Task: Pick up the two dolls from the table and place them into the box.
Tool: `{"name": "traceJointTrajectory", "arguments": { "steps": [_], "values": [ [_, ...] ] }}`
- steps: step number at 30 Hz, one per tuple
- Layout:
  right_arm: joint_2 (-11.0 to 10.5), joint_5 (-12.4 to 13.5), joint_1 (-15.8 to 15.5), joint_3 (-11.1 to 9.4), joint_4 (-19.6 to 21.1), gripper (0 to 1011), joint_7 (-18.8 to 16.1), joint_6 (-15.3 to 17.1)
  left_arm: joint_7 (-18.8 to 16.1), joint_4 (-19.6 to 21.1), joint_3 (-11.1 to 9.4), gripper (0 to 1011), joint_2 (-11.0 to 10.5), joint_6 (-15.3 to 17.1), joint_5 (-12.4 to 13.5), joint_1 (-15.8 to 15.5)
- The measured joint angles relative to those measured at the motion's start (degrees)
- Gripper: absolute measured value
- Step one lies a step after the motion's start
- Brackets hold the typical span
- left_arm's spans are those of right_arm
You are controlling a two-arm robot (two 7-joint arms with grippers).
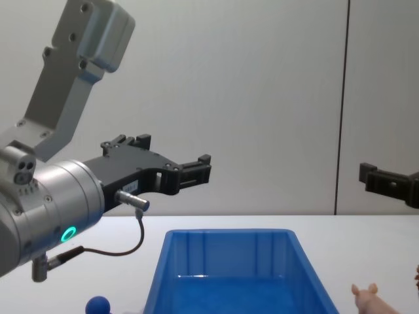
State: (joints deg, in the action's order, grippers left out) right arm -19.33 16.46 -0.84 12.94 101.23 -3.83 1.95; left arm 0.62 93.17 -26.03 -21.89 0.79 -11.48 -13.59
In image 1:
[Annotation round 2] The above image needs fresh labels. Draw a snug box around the blue ball toy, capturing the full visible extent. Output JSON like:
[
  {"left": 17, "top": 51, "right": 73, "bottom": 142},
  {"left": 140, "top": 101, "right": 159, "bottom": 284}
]
[{"left": 85, "top": 295, "right": 114, "bottom": 314}]

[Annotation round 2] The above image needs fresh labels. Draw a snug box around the blue plastic bin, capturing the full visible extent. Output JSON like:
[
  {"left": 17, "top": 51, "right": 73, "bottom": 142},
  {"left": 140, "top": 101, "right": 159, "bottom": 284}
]
[{"left": 143, "top": 228, "right": 341, "bottom": 314}]

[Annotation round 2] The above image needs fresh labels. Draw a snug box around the thin dark cable silver plug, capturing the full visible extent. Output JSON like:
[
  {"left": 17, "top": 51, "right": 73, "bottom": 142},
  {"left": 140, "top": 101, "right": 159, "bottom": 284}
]
[{"left": 31, "top": 189, "right": 152, "bottom": 283}]

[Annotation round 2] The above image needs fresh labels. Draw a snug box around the pink pig toy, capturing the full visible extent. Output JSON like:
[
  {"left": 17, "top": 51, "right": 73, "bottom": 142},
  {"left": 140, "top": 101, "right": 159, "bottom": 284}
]
[{"left": 351, "top": 283, "right": 402, "bottom": 314}]

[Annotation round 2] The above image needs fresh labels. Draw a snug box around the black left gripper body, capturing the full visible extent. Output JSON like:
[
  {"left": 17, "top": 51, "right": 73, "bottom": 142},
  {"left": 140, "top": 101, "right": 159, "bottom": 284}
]
[{"left": 83, "top": 145, "right": 181, "bottom": 215}]

